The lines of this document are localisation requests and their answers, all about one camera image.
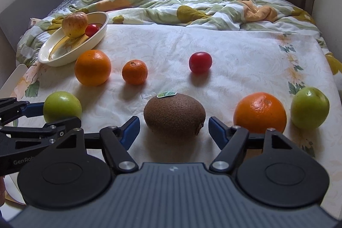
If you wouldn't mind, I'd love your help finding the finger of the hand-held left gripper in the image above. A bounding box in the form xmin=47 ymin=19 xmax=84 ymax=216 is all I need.
xmin=0 ymin=116 xmax=82 ymax=156
xmin=0 ymin=97 xmax=47 ymax=125

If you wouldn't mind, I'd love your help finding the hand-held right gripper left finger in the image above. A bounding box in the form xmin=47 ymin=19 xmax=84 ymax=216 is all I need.
xmin=55 ymin=116 xmax=141 ymax=174

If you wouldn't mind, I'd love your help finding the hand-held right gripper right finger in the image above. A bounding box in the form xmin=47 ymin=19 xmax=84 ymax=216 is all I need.
xmin=208 ymin=116 xmax=294 ymax=174

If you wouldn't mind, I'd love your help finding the green apple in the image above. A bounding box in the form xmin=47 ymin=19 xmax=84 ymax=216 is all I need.
xmin=43 ymin=91 xmax=82 ymax=124
xmin=290 ymin=87 xmax=330 ymax=130

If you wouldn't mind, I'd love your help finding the brown kiwi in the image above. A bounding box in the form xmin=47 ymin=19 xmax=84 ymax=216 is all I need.
xmin=143 ymin=91 xmax=206 ymax=139

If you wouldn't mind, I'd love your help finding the large orange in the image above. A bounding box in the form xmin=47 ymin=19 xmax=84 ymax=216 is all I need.
xmin=233 ymin=92 xmax=287 ymax=135
xmin=74 ymin=50 xmax=112 ymax=86

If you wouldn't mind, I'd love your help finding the small mandarin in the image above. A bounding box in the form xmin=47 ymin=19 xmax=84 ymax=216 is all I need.
xmin=122 ymin=60 xmax=148 ymax=85

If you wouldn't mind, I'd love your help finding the white oval bowl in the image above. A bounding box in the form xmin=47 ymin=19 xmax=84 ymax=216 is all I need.
xmin=37 ymin=12 xmax=110 ymax=67

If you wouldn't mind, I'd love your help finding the red tomato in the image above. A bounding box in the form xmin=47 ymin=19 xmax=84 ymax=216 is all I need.
xmin=85 ymin=24 xmax=100 ymax=37
xmin=189 ymin=51 xmax=213 ymax=74

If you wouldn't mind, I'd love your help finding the cream floral bed sheet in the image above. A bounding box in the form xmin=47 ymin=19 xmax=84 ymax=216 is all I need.
xmin=5 ymin=24 xmax=342 ymax=199

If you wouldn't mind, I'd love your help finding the yellow red apple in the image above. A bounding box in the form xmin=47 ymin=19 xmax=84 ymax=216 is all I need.
xmin=62 ymin=12 xmax=88 ymax=38

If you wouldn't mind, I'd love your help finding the floral striped blanket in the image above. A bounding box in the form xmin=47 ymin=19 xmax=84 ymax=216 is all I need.
xmin=16 ymin=0 xmax=342 ymax=76

